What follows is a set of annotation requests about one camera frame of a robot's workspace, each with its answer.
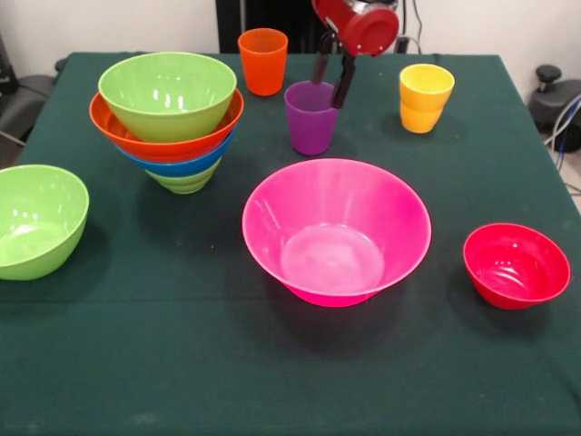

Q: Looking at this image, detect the bundle of grey cables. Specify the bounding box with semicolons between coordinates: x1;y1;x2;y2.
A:
543;93;581;158

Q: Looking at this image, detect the large green plastic bowl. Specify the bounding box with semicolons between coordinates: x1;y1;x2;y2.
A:
97;51;238;144
0;163;91;282

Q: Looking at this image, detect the yellow plastic cup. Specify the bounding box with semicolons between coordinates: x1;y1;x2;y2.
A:
399;63;456;113
399;102;444;134

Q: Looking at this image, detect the black equipment base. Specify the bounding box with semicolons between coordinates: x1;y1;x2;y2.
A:
528;64;581;134

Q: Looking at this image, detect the small green plastic bowl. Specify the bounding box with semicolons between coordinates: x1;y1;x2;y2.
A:
143;158;222;195

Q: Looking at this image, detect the pink plastic bowl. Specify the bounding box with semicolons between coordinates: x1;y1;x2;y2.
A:
241;158;433;309

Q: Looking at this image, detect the blue plastic bowl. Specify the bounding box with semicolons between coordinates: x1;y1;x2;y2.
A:
115;129;238;178

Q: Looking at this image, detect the purple plastic cup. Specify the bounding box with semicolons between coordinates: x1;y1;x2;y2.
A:
283;80;342;156

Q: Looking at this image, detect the dark green tablecloth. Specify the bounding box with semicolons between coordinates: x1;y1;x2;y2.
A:
0;52;581;436

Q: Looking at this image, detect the black office chair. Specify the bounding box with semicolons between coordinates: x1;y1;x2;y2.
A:
0;34;69;146

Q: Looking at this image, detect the small red plastic bowl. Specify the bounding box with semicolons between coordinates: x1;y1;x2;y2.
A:
462;222;572;311

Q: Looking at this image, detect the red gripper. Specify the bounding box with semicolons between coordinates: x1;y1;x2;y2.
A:
310;0;400;111

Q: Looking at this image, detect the orange plastic bowl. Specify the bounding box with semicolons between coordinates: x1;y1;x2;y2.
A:
88;88;245;164

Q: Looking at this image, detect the orange plastic cup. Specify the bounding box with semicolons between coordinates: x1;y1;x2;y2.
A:
237;27;290;97

